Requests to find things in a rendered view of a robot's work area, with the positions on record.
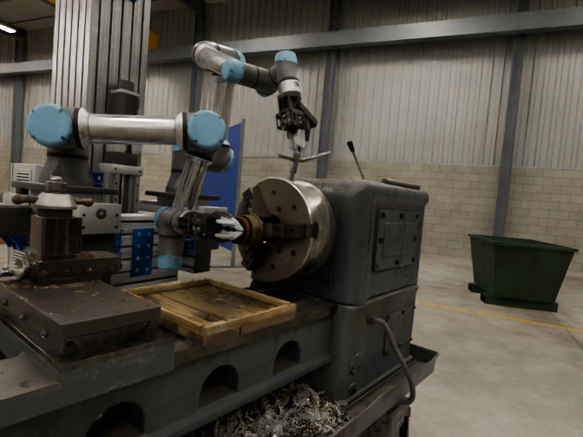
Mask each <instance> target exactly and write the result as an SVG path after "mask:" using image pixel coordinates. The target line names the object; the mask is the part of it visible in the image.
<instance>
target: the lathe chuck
mask: <svg viewBox="0 0 583 437"><path fill-rule="evenodd" d="M257 185H258V187H259V190H260V192H261V195H262V197H263V200H264V201H265V205H266V208H267V210H268V212H269V214H272V215H275V216H276V217H275V218H274V219H272V220H271V221H270V222H267V223H264V224H279V222H281V224H312V225H314V222H316V225H317V237H316V238H315V240H314V238H274V237H271V238H272V239H273V240H274V241H275V242H276V243H275V244H273V245H268V247H267V249H266V252H265V255H264V256H263V258H262V261H261V263H260V265H259V267H258V269H257V272H256V274H255V275H256V276H258V277H260V278H262V279H264V280H267V281H272V282H277V281H283V280H288V279H293V278H298V277H303V276H305V275H307V274H309V273H310V272H312V271H313V270H314V269H315V268H316V267H317V266H318V265H319V263H320V262H321V260H322V259H323V257H324V254H325V253H326V250H327V247H328V244H329V238H330V220H329V216H328V212H327V210H326V207H325V205H324V202H323V200H322V199H321V198H320V196H319V195H318V193H317V192H316V191H315V190H314V189H313V188H312V187H310V186H308V185H307V184H305V183H304V182H301V181H297V180H294V181H291V180H288V179H281V178H268V179H262V180H261V181H259V182H258V183H257ZM244 203H245V200H244V198H243V199H242V201H241V203H240V205H239V209H238V213H237V217H239V216H240V214H241V213H242V212H243V211H244V210H243V207H242V205H243V204H244ZM309 264H312V266H311V268H310V269H309V270H307V271H303V270H304V268H305V267H306V266H308V265H309Z"/></svg>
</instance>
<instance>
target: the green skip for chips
mask: <svg viewBox="0 0 583 437"><path fill-rule="evenodd" d="M468 236H470V244H471V254H472V264H473V274H474V283H471V282H470V283H469V284H468V289H469V290H470V291H471V292H474V293H481V298H480V299H481V300H482V301H483V302H484V303H486V304H493V305H500V306H508V307H515V308H522V309H529V310H543V311H550V312H557V310H558V304H557V303H556V302H555V300H556V297H557V296H558V293H559V291H560V287H561V285H562V283H563V280H564V278H565V275H566V274H567V270H568V267H569V265H570V263H571V261H572V258H573V254H574V253H575V252H579V249H574V248H571V247H566V246H562V245H555V244H550V243H547V242H542V241H538V240H534V239H526V238H508V237H498V236H489V235H480V234H470V233H469V234H468Z"/></svg>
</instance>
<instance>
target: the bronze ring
mask: <svg viewBox="0 0 583 437"><path fill-rule="evenodd" d="M234 218H235V219H236V220H237V221H238V222H239V223H240V225H241V226H242V228H243V229H244V231H243V234H242V235H241V236H239V237H238V238H236V239H234V240H233V241H231V242H232V243H233V244H237V245H247V246H255V245H257V244H258V243H259V242H260V240H261V239H262V238H263V237H262V236H263V225H262V224H264V222H263V221H262V220H260V218H259V217H258V216H257V215H255V214H247V215H241V216H239V217H234Z"/></svg>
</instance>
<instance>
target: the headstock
mask: <svg viewBox="0 0 583 437"><path fill-rule="evenodd" d="M293 180H297V181H304V182H307V183H309V184H312V185H314V186H315V187H316V188H318V189H319V190H320V191H321V192H322V193H323V194H324V195H325V197H326V198H327V199H328V200H329V202H330V204H331V207H332V210H333V212H334V216H335V220H336V238H335V243H334V246H333V249H332V252H331V254H330V256H329V258H328V260H327V261H326V263H325V264H324V265H323V266H322V267H321V268H320V269H319V270H318V271H316V272H315V273H313V274H311V275H309V276H306V277H298V278H293V279H288V280H283V281H277V282H272V281H267V280H264V279H262V278H260V277H258V276H256V275H255V274H256V273H255V272H254V271H251V279H253V280H257V281H260V282H263V283H266V284H272V285H275V286H278V287H282V288H285V289H288V290H294V291H297V292H300V293H304V294H307V295H310V296H314V297H319V298H323V299H325V300H329V301H332V302H335V303H341V304H344V305H350V306H355V305H359V304H362V303H366V301H367V299H368V298H371V297H376V296H379V295H382V294H384V293H387V292H391V291H393V290H398V289H401V288H404V287H407V286H410V285H412V284H417V279H418V270H419V261H420V252H421V243H422V234H423V219H424V210H425V206H426V205H427V203H428V202H429V195H428V193H427V192H425V191H421V190H416V189H411V188H407V187H401V186H393V185H388V184H383V183H378V182H373V181H368V180H358V179H314V178H294V179H293ZM339 209H340V210H339ZM342 235H343V236H342ZM345 235H346V236H345ZM314 287H315V288H314Z"/></svg>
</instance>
